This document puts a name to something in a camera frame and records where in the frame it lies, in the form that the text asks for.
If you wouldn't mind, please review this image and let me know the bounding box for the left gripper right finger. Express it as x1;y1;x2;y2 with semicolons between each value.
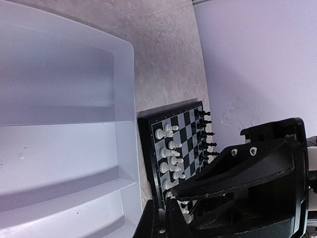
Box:
165;197;194;238

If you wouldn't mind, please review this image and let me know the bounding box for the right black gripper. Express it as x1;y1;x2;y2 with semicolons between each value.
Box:
171;118;309;238

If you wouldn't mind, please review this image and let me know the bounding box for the black white chess board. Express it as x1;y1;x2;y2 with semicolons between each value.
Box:
138;101;218;209

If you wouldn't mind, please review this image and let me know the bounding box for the white divided plastic tray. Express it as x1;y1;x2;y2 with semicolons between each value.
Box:
0;0;142;238

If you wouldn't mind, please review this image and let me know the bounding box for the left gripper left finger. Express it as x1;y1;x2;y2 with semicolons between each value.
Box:
133;198;159;238

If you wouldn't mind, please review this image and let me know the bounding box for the white chess piece twelfth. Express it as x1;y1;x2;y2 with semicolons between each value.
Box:
169;166;182;172

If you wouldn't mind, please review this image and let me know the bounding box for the white chess piece thirteenth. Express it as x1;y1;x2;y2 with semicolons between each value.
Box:
172;173;186;180

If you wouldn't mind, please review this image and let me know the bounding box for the white chess piece fifteenth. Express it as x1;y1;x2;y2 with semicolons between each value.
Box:
180;208;189;214

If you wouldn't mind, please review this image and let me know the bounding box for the white chess piece eleventh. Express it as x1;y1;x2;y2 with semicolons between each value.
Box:
168;141;182;150

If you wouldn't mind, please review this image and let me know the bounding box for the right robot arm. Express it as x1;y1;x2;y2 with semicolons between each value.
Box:
171;118;317;238

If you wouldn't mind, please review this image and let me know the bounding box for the row of black chess pieces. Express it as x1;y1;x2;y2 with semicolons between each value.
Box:
194;109;219;167

